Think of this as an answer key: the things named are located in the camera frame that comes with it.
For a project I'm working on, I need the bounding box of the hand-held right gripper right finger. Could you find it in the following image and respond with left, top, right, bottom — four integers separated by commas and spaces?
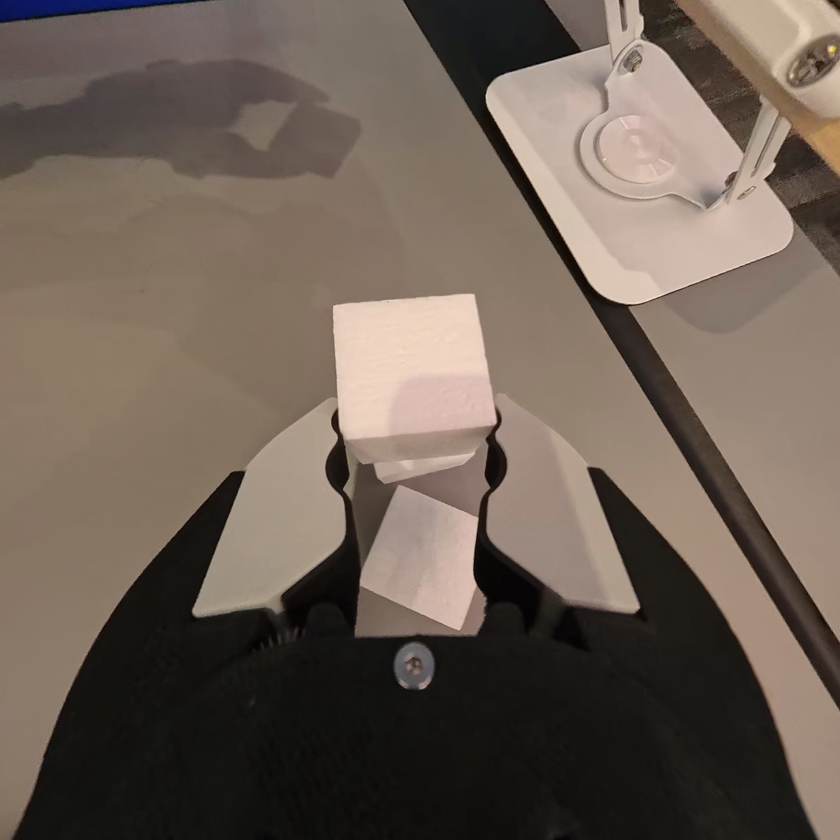
476, 394, 641, 641

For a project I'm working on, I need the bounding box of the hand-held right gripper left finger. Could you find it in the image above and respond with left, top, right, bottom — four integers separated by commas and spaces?
192, 397, 361, 641

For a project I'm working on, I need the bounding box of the white hard foam cube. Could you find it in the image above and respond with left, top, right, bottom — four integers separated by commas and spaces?
331, 294, 496, 463
360, 484, 480, 634
371, 453, 476, 485

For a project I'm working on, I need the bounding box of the wooden book stand white base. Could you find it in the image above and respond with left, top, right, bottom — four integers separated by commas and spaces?
486, 0, 840, 306

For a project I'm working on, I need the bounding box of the blue plastic bin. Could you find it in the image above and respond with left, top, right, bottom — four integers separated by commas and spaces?
0, 0, 168, 22

